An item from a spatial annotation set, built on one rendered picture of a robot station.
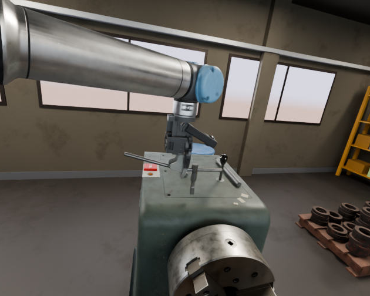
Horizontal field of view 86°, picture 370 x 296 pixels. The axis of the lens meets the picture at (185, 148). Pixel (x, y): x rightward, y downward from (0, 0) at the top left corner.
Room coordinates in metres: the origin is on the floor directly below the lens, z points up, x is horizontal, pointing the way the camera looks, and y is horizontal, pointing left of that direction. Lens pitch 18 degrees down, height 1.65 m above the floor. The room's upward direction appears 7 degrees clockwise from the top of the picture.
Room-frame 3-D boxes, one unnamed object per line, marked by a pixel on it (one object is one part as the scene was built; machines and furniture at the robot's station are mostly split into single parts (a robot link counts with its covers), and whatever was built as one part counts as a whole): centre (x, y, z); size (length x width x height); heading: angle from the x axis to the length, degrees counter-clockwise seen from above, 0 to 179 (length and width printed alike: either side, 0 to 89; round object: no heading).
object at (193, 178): (0.63, -0.04, 1.34); 0.02 x 0.02 x 0.12
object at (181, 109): (0.62, 0.01, 1.58); 0.08 x 0.08 x 0.05
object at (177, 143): (0.62, 0.02, 1.50); 0.09 x 0.08 x 0.12; 102
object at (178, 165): (0.60, 0.01, 1.39); 0.06 x 0.03 x 0.09; 102
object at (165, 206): (0.86, -0.06, 1.06); 0.59 x 0.48 x 0.39; 11
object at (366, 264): (2.12, -2.32, 0.22); 1.25 x 0.86 x 0.45; 104
